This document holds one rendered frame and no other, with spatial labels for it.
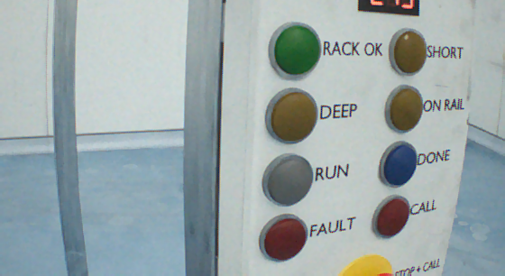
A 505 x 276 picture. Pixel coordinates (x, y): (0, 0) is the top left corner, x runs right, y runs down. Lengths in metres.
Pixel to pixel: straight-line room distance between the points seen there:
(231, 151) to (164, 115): 3.49
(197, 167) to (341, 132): 0.11
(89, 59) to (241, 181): 3.38
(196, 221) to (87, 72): 3.31
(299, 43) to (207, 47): 0.09
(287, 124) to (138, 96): 3.48
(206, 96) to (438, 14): 0.16
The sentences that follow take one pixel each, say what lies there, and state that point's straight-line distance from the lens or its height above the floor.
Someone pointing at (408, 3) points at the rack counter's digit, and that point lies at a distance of 0.36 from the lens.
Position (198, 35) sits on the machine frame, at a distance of 0.40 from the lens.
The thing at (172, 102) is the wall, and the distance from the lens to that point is 3.84.
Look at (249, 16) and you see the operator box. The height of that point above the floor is 1.09.
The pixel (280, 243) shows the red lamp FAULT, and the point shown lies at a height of 0.96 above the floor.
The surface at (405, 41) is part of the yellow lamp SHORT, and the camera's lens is 0.36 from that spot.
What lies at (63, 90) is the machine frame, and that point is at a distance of 1.48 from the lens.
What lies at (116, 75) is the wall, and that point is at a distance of 3.74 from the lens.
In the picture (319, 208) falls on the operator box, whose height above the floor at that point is 0.98.
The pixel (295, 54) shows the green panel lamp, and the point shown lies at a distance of 0.32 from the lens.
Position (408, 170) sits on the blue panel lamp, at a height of 1.00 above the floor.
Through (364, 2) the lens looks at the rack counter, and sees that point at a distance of 0.34.
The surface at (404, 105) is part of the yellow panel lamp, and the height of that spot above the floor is 1.04.
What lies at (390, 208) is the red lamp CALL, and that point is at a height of 0.97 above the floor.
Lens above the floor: 1.11
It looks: 15 degrees down
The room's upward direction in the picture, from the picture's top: 2 degrees clockwise
